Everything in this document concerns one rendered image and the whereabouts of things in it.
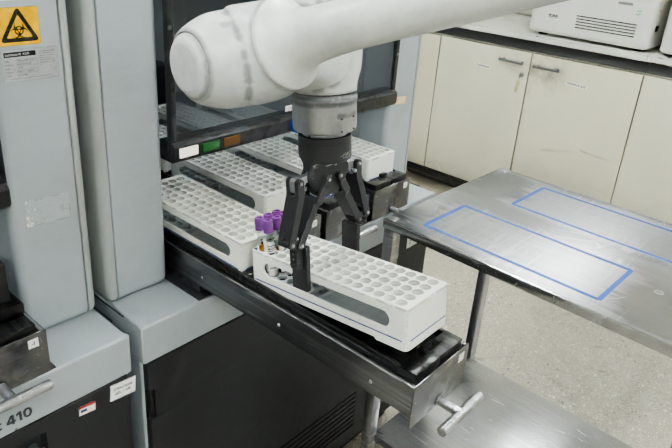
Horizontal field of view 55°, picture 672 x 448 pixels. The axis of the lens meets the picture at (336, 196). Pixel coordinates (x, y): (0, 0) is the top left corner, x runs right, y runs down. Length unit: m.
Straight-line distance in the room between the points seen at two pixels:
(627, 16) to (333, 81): 2.35
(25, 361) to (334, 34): 0.61
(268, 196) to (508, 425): 0.82
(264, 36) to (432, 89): 2.89
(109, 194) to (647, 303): 0.86
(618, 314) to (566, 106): 2.20
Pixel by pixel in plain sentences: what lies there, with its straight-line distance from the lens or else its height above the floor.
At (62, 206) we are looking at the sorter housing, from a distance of 1.01.
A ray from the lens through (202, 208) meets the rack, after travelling 1.15.
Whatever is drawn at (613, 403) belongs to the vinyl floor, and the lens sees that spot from 2.30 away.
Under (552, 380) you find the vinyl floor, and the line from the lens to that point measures 2.30.
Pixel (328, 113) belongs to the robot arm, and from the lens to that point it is 0.85.
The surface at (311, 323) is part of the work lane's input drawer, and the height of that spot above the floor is 0.80.
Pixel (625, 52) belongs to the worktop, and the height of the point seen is 0.90.
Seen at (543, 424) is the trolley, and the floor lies 0.28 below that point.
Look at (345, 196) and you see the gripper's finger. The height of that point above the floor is 0.97.
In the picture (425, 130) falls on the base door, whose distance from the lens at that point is 3.61.
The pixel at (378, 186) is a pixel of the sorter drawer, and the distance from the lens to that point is 1.40.
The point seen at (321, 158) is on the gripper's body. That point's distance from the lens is 0.87.
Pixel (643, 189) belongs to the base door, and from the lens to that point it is 3.17.
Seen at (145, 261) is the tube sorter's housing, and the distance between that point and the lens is 1.13.
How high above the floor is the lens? 1.35
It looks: 24 degrees down
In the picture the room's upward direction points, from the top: 4 degrees clockwise
